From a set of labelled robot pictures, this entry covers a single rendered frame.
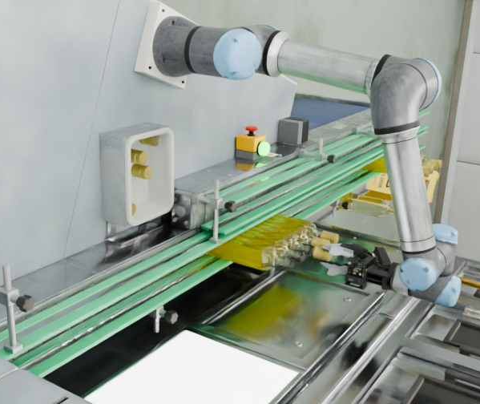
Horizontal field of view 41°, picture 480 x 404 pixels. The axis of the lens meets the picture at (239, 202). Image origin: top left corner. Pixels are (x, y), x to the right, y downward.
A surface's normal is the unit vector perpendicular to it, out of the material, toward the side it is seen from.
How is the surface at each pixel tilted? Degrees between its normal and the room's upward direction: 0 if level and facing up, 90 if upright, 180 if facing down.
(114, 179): 90
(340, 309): 90
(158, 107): 0
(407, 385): 90
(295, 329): 90
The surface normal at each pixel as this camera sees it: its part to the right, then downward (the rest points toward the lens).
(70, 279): 0.04, -0.94
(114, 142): -0.54, 0.25
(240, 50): 0.76, 0.26
